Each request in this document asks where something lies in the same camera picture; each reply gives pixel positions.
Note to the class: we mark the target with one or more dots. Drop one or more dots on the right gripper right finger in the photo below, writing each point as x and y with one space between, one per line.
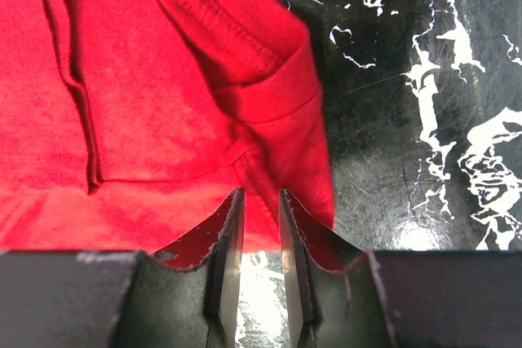
340 296

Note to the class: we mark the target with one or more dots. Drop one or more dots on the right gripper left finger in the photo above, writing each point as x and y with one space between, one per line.
184 295

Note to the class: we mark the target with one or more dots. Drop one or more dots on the red t shirt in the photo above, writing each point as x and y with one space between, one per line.
125 123

